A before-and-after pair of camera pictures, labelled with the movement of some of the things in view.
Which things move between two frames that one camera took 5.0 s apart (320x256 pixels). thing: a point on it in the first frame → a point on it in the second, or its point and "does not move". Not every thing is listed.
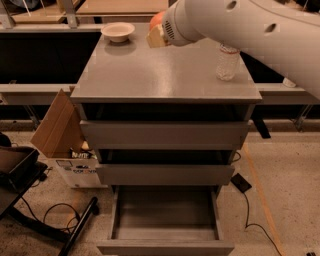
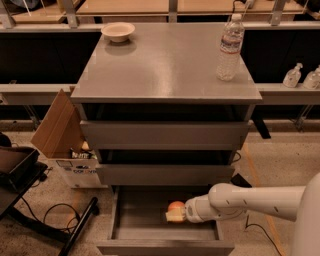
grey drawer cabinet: [165, 132] does not move
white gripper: [174, 30] → [193, 210]
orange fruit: [157, 19] → [175, 205]
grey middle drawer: [164, 174] does not move
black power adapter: [240, 182] does not move
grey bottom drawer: [165, 220] does not move
